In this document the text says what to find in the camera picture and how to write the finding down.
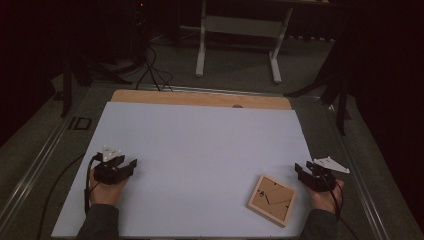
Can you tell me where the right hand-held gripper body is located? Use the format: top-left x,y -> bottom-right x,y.
308,156 -> 351,193

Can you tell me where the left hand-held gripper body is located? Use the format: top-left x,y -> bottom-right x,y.
93,145 -> 130,186

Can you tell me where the wooden picture frame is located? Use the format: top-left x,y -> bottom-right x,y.
247,173 -> 297,228

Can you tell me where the person's right hand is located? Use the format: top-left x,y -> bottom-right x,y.
306,179 -> 345,215

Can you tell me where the person's left hand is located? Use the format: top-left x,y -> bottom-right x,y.
88,176 -> 130,208

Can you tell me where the black floor socket plate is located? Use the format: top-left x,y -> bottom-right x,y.
67,116 -> 93,132

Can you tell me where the white table sheet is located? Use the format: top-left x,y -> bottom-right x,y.
51,101 -> 338,239

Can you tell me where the black tripod stand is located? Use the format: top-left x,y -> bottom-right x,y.
59,49 -> 134,118
284,33 -> 353,136

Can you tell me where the dark stand with red light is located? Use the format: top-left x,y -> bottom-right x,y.
130,0 -> 150,65

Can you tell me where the right hand-held gripper cable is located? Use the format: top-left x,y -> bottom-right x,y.
323,173 -> 360,240

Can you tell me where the metal floor rail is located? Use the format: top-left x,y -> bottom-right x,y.
139,84 -> 292,98
323,103 -> 392,240
0,87 -> 88,228

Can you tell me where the black cable on floor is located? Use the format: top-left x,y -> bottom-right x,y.
35,153 -> 86,240

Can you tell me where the bundle of black floor cables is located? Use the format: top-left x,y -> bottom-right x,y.
134,43 -> 175,93

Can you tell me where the white metal table frame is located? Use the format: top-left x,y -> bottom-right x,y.
194,0 -> 331,85

